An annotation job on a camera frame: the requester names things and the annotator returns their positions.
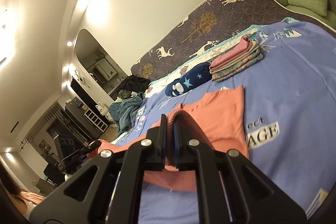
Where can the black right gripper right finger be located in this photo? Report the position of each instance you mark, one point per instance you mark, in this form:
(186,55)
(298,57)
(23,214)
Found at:
(230,188)

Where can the dark deer print mattress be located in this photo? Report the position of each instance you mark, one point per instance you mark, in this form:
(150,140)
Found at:
(211,23)

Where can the black clothing pile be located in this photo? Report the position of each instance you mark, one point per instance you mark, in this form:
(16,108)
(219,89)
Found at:
(133,83)

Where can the wall mirror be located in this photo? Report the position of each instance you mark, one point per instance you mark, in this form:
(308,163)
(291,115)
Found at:
(98,63)

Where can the rolled navy star blanket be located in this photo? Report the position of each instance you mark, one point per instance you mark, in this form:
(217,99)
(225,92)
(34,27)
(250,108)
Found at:
(195,77)

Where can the white cat figurine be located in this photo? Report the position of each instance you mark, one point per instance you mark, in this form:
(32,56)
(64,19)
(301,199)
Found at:
(103,110)

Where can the teal fleece blanket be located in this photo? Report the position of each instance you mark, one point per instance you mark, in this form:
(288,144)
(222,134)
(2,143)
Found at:
(124,113)

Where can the black tv cabinet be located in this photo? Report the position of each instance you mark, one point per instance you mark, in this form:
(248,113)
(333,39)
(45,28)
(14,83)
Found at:
(86,119)

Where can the stack of folded clothes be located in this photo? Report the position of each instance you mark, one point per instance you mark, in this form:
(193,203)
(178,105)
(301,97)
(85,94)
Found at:
(245,54)

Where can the white quilt strip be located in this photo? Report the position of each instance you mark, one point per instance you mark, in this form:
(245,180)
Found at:
(217,49)

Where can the blue patterned bed sheet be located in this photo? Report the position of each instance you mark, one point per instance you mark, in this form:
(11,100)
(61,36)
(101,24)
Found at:
(289,114)

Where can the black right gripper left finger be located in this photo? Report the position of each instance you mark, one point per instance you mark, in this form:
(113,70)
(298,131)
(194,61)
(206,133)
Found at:
(107,189)

